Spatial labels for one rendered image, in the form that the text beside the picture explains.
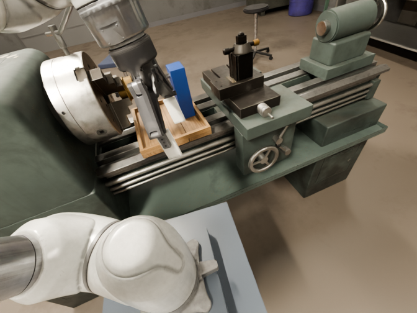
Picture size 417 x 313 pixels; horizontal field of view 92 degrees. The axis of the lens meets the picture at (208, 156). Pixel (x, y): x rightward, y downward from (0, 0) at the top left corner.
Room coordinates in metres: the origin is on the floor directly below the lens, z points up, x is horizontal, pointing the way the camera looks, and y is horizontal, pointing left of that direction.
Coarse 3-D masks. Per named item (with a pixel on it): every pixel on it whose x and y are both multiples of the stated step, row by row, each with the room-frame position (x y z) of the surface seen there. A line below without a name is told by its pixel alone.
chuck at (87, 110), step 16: (64, 64) 0.71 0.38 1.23; (80, 64) 0.70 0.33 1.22; (64, 80) 0.66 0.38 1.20; (64, 96) 0.63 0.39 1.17; (80, 96) 0.63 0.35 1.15; (96, 96) 0.64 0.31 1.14; (112, 96) 0.90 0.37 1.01; (80, 112) 0.61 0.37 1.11; (96, 112) 0.61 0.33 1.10; (96, 128) 0.61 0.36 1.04; (112, 128) 0.63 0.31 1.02
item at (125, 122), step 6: (114, 102) 0.75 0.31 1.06; (120, 102) 0.75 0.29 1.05; (126, 102) 0.75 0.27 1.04; (114, 108) 0.74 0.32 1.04; (120, 108) 0.74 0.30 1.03; (126, 108) 0.74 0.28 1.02; (114, 114) 0.73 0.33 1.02; (120, 114) 0.73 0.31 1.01; (126, 114) 0.73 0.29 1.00; (120, 120) 0.72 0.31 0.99; (126, 120) 0.72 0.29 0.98; (120, 126) 0.71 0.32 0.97; (126, 126) 0.71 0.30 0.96
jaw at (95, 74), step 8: (80, 72) 0.69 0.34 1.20; (88, 72) 0.70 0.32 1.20; (96, 72) 0.70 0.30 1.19; (80, 80) 0.66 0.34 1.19; (96, 80) 0.68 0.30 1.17; (104, 80) 0.69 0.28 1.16; (112, 80) 0.72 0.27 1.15; (120, 80) 0.76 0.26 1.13; (104, 88) 0.72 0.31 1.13; (112, 88) 0.73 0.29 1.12; (120, 88) 0.74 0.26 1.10
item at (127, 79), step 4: (128, 76) 0.80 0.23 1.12; (124, 80) 0.78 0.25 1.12; (128, 80) 0.78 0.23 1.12; (132, 80) 0.78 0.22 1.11; (124, 84) 0.76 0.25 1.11; (124, 88) 0.75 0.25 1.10; (120, 92) 0.76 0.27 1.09; (124, 92) 0.76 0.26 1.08; (128, 92) 0.75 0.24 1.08; (120, 96) 0.76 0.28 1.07; (124, 96) 0.76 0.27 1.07; (128, 96) 0.75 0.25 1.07; (132, 96) 0.76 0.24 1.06
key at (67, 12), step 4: (68, 8) 0.63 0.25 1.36; (72, 8) 0.63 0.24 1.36; (68, 12) 0.64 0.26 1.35; (64, 16) 0.67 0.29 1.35; (68, 16) 0.66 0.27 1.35; (64, 20) 0.68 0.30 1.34; (60, 24) 0.71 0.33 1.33; (64, 24) 0.70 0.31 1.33; (60, 28) 0.72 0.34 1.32; (64, 28) 0.72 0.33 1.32; (48, 32) 0.82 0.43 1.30; (56, 32) 0.76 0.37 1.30; (60, 32) 0.74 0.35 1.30; (48, 36) 0.85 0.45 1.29
